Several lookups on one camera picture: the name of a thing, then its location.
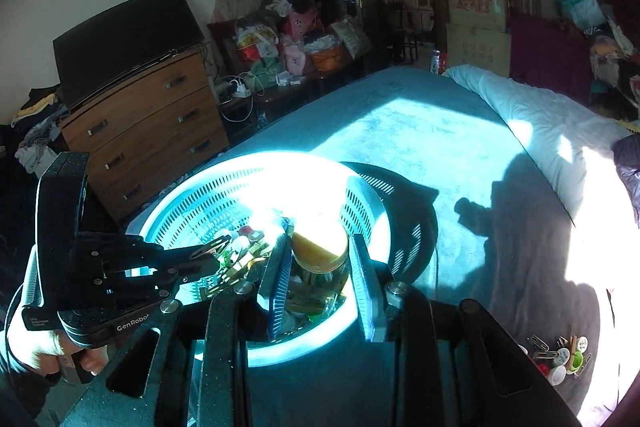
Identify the person's left hand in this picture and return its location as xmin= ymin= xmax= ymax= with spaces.
xmin=7 ymin=314 xmax=108 ymax=385

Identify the white power strip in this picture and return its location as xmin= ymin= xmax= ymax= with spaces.
xmin=227 ymin=79 xmax=254 ymax=100

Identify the glass jar with yellow lid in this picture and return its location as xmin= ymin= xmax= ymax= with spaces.
xmin=287 ymin=229 xmax=351 ymax=314

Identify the white duvet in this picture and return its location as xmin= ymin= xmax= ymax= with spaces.
xmin=442 ymin=64 xmax=640 ymax=228

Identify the dark quilted jacket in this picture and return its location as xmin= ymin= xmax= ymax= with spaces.
xmin=612 ymin=134 xmax=640 ymax=228

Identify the blue perforated plastic basket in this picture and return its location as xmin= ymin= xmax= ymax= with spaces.
xmin=125 ymin=152 xmax=393 ymax=370

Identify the white patterned bag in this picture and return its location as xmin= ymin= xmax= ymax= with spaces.
xmin=340 ymin=22 xmax=373 ymax=58

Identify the pile of clothespins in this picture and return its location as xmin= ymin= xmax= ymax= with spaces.
xmin=525 ymin=334 xmax=597 ymax=380

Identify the wooden dresser drawer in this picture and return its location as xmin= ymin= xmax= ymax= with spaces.
xmin=90 ymin=89 xmax=218 ymax=180
xmin=102 ymin=122 xmax=228 ymax=218
xmin=62 ymin=57 xmax=211 ymax=148

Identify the light wooden clothespin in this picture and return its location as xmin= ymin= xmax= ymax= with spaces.
xmin=200 ymin=251 xmax=273 ymax=299

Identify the heap of colourful clothes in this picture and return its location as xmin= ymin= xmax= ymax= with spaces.
xmin=555 ymin=0 xmax=640 ymax=122

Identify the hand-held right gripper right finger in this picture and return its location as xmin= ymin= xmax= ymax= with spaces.
xmin=347 ymin=232 xmax=583 ymax=427

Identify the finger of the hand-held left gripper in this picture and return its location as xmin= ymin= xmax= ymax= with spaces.
xmin=80 ymin=231 xmax=234 ymax=275
xmin=95 ymin=257 xmax=226 ymax=304

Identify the black flat television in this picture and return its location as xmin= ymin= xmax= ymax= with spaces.
xmin=52 ymin=0 xmax=206 ymax=110

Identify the red and white plastic bag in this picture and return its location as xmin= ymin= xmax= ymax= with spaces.
xmin=235 ymin=29 xmax=279 ymax=64

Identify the heap of wooden clothespins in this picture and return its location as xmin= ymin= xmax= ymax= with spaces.
xmin=200 ymin=227 xmax=293 ymax=303

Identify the orange bag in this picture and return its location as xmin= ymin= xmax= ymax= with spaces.
xmin=310 ymin=44 xmax=349 ymax=72

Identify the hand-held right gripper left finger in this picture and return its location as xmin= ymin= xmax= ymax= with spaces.
xmin=62 ymin=217 xmax=296 ymax=427

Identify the red print cardboard box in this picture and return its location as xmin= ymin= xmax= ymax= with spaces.
xmin=446 ymin=0 xmax=511 ymax=30

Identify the maroon cloth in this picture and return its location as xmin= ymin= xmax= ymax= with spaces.
xmin=507 ymin=12 xmax=593 ymax=105

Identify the wooden dresser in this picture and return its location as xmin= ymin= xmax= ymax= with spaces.
xmin=60 ymin=47 xmax=231 ymax=225

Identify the teal bed blanket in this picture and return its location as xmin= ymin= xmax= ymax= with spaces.
xmin=90 ymin=67 xmax=621 ymax=427

